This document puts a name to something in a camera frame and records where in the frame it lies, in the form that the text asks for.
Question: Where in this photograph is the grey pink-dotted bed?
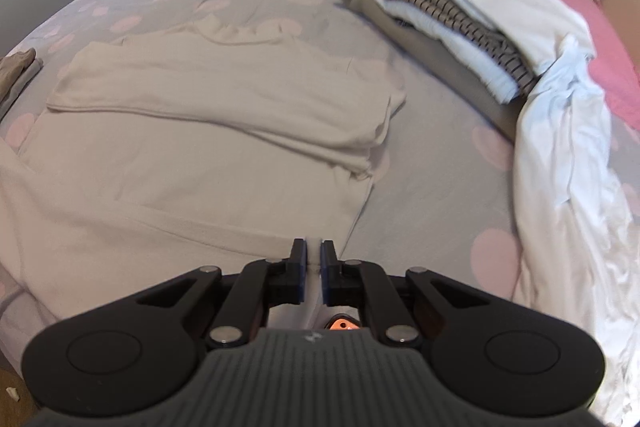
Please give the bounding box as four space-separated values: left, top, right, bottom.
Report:
0 0 640 408

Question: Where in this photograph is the folded taupe garment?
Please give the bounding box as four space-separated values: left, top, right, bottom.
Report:
331 0 526 142

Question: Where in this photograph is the pink pillow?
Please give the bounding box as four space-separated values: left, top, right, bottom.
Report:
525 0 640 130

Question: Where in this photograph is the cream turtleneck sweater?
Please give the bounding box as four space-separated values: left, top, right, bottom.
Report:
0 14 407 330

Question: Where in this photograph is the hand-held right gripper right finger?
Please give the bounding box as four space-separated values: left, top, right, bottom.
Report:
320 239 493 348

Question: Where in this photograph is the folded thick white garment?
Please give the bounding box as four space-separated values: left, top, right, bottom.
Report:
374 0 523 104

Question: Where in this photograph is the folded striped garment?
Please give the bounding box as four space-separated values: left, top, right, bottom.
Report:
345 0 541 92

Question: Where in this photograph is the grey cloth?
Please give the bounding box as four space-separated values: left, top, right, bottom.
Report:
0 58 45 120

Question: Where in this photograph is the beige cloth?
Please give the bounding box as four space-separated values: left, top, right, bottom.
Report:
0 48 37 105

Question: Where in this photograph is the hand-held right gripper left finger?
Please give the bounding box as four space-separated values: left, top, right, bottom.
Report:
135 237 307 348

